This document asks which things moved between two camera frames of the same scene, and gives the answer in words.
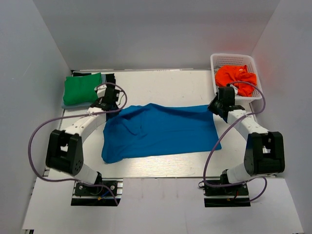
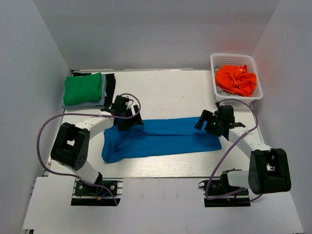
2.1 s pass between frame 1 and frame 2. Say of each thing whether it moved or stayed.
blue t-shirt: moved
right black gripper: moved
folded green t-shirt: stayed
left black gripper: moved
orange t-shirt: stayed
